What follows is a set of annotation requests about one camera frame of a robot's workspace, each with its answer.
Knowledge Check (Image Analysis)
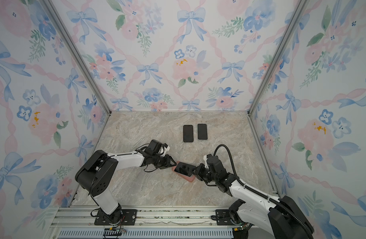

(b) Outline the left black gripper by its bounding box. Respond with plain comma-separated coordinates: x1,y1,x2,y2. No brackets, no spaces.
152,154,178,169

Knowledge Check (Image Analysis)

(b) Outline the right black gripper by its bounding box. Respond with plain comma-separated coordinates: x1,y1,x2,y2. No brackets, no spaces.
190,164,219,184

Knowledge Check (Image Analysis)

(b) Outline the black phone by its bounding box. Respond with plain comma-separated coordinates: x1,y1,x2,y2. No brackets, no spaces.
174,162,196,177

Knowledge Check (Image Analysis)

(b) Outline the black phone case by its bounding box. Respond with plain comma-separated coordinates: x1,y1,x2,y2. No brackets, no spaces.
183,125,194,142

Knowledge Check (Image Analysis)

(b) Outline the pink phone case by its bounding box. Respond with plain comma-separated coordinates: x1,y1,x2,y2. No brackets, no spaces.
172,166,196,183

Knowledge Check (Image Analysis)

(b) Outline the light blue phone case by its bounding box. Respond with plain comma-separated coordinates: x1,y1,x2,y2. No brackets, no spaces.
198,123,208,140

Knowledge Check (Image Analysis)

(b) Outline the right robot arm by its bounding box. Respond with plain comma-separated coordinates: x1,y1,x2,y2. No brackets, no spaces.
192,164,314,239

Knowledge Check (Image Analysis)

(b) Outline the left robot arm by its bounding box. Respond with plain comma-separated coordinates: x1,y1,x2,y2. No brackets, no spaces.
75,147,177,225

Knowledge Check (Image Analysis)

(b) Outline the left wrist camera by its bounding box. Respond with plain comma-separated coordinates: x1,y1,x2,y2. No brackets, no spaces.
145,139,170,156

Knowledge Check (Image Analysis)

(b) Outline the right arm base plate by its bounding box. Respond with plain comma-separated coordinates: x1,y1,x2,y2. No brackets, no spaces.
211,209,250,227

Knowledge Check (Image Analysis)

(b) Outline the black corrugated cable conduit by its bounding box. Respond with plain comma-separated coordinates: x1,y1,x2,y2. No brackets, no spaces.
213,144,313,239

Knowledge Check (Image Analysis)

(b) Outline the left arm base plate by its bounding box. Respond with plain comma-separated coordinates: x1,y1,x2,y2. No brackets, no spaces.
92,208,138,226

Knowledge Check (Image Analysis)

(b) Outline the aluminium rail frame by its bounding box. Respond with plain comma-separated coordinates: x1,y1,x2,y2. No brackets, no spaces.
45,188,236,239

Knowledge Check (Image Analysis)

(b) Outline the left aluminium corner post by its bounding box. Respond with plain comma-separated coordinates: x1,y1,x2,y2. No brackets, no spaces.
39,1,111,115

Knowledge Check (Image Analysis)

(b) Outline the aluminium corner post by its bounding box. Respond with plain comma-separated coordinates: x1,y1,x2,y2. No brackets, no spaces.
248,0,308,116
39,1,111,115

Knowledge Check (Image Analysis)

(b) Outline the right aluminium corner post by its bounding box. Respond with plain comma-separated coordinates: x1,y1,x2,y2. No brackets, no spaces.
248,0,308,116

